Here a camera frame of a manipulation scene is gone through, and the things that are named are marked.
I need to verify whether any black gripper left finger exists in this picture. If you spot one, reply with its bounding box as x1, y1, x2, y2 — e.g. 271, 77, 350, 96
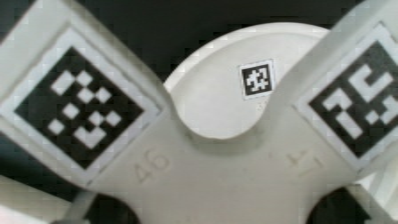
51, 191, 143, 224

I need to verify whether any white left fence bar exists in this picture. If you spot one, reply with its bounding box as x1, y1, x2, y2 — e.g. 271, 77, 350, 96
0, 175, 71, 224

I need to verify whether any white round table top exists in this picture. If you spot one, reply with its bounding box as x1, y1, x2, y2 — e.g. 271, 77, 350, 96
165, 22, 328, 139

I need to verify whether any white cross-shaped table base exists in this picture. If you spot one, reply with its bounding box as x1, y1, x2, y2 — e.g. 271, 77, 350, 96
0, 0, 398, 224

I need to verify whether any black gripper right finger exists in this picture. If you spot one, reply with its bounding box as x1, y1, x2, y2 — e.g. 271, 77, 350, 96
303, 183, 398, 224

